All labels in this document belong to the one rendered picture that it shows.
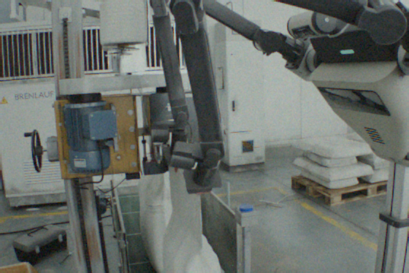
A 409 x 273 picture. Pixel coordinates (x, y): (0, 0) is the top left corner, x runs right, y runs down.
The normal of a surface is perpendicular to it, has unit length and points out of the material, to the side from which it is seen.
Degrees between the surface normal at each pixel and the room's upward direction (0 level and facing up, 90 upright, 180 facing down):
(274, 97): 90
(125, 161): 90
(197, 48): 123
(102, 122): 90
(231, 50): 90
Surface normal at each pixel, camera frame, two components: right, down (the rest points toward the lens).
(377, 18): -0.10, 0.66
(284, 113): 0.28, 0.15
